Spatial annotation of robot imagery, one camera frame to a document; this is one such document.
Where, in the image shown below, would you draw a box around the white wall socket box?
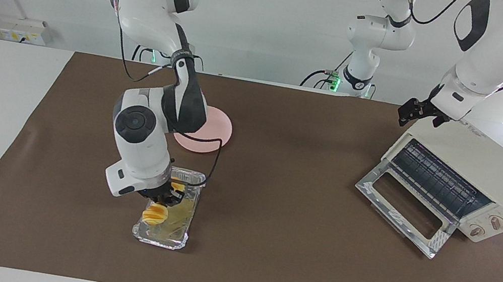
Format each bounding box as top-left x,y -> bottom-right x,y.
0,14 -> 53,48

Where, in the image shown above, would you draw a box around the glass oven door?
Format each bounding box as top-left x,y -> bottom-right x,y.
346,154 -> 467,263

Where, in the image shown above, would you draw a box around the black left base cables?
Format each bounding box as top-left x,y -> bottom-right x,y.
299,43 -> 353,96

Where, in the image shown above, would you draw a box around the pink round plate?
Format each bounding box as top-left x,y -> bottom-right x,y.
171,102 -> 236,158

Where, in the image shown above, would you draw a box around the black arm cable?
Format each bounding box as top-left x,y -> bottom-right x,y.
373,0 -> 466,32
82,0 -> 245,191

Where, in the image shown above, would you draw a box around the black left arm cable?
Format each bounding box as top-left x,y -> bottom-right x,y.
373,0 -> 466,32

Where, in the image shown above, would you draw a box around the sliced yellow bread loaf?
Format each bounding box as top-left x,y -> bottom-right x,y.
141,173 -> 188,230

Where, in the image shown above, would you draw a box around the cream toaster oven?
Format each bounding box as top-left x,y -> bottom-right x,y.
370,108 -> 503,247

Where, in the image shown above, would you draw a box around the black right base cables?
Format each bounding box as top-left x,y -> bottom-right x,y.
132,44 -> 161,65

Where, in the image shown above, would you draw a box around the aluminium foil tray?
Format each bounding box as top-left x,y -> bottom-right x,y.
130,161 -> 207,253

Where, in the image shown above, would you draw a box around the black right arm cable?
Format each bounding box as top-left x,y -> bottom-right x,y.
82,0 -> 245,191

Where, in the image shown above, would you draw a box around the brown table mat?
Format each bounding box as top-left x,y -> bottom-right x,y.
0,38 -> 503,282

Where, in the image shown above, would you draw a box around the black base cables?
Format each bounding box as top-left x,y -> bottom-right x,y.
299,43 -> 353,96
132,44 -> 161,65

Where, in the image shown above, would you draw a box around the metal oven wire rack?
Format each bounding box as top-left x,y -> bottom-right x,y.
384,137 -> 501,226

